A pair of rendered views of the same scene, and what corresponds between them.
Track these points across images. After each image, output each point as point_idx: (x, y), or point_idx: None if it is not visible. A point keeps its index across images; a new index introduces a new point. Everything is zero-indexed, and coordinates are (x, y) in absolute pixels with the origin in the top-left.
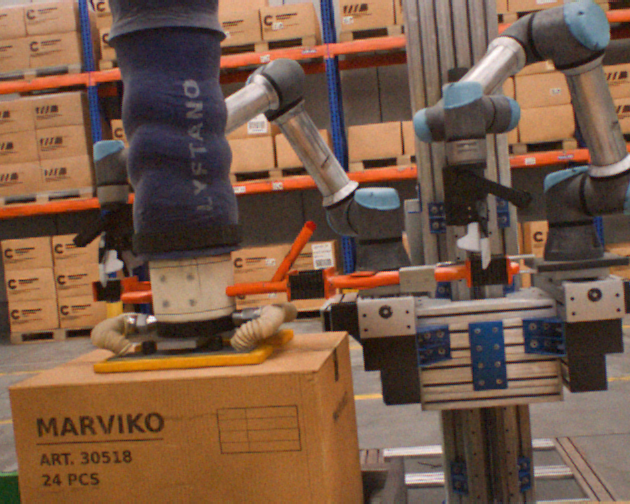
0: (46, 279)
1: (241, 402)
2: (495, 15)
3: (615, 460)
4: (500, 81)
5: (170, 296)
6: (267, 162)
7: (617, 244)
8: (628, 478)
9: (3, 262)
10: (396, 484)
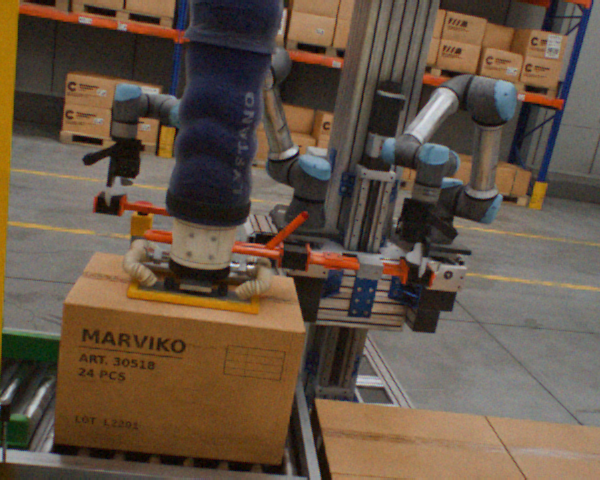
0: None
1: (246, 343)
2: (428, 47)
3: (377, 335)
4: (440, 125)
5: (194, 249)
6: (116, 2)
7: None
8: (386, 351)
9: None
10: (301, 384)
